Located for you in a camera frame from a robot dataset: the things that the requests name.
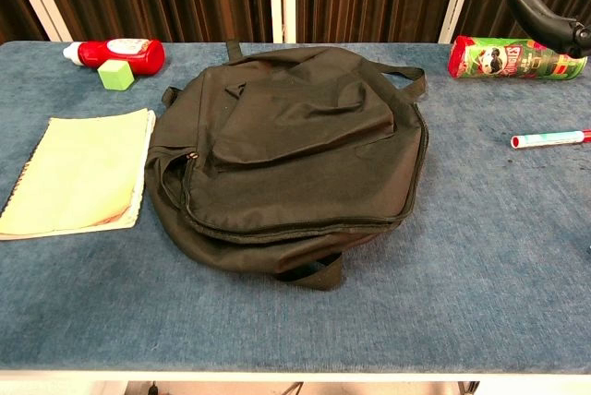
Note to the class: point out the blue felt table cover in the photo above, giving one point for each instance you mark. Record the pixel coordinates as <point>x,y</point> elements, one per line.
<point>485,252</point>

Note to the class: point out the teal marker with red cap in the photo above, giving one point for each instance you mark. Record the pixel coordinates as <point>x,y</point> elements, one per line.
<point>549,138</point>

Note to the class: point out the beige spiral notebook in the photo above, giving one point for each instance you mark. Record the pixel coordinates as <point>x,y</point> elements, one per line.
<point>78,173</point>

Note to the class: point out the black fabric backpack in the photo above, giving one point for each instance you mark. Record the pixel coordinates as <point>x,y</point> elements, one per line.
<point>295,173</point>

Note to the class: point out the red bottle with white cap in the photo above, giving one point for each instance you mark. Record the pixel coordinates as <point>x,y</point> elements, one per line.
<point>124,54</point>

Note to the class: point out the green chips can red lid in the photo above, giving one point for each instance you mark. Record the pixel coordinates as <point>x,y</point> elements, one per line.
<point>508,63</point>

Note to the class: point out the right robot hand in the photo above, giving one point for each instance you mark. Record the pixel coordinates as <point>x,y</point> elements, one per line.
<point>540,21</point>

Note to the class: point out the green cube block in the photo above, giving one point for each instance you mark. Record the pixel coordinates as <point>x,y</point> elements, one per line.
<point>115,75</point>

